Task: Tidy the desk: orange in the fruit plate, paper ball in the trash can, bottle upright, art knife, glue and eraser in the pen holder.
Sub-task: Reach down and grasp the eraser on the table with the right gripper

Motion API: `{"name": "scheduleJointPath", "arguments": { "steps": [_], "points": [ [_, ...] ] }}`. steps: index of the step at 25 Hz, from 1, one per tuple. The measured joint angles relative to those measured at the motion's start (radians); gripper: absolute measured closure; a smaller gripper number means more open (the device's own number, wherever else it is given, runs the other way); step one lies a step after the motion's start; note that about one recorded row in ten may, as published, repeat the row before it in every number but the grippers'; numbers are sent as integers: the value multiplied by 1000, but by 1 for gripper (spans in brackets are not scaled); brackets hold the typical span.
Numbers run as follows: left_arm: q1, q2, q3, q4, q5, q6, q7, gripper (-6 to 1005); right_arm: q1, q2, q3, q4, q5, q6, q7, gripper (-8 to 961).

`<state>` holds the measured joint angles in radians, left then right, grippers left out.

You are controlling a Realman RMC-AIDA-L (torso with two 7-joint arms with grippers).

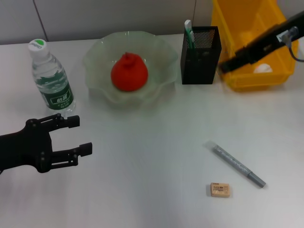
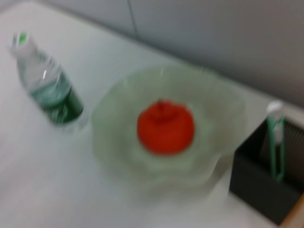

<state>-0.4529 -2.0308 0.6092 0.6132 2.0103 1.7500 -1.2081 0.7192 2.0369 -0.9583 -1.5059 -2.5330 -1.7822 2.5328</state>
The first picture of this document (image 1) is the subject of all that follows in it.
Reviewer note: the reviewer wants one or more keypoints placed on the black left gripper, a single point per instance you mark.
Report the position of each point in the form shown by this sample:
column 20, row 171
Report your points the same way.
column 26, row 149

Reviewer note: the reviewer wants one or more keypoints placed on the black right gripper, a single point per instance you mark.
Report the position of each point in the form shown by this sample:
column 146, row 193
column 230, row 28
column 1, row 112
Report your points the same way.
column 266, row 45

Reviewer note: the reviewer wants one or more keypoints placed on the white paper ball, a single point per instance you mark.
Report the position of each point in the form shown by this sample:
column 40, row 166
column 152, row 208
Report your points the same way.
column 263, row 69

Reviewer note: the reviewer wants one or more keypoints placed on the clear green-label water bottle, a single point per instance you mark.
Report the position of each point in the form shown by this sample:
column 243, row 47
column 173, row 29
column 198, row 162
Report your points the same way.
column 58, row 99

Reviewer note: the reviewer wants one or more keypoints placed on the red-orange fruit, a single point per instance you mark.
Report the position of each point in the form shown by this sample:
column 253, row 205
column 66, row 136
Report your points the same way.
column 129, row 73

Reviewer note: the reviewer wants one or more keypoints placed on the grey marker pen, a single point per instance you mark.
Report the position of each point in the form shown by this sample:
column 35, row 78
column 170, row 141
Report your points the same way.
column 235, row 164

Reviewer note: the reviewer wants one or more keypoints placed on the black mesh pen holder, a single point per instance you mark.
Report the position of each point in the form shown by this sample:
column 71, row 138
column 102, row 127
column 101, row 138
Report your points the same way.
column 199, row 69

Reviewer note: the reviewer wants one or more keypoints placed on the green glass fruit bowl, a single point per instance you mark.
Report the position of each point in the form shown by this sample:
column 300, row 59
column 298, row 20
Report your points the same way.
column 102, row 61

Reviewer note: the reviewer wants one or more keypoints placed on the small beige eraser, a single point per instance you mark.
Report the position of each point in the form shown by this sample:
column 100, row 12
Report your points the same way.
column 220, row 189

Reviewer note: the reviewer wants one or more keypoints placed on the yellow plastic bin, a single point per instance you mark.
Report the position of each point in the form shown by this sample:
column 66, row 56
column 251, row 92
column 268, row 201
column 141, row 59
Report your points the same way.
column 249, row 28

